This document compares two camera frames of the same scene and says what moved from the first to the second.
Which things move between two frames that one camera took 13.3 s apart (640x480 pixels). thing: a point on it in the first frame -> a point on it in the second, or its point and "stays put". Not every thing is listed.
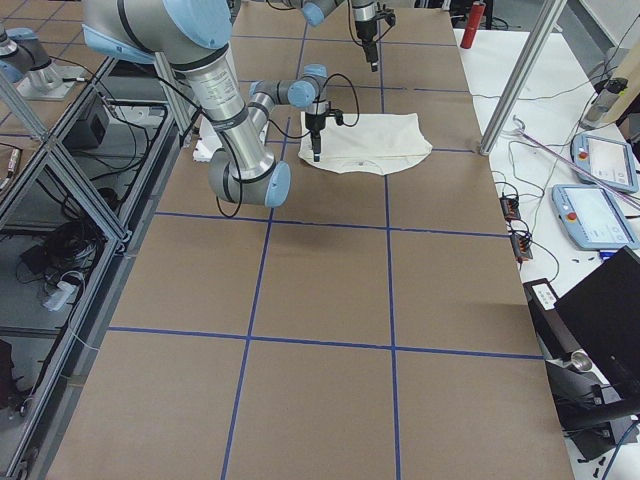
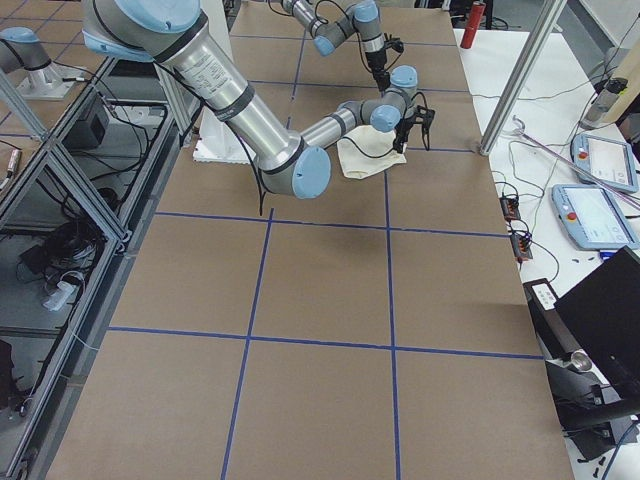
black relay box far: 510,208 stays put
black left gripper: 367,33 -> 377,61
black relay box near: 521,247 stays put
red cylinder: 477,11 stays put
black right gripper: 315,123 -> 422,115
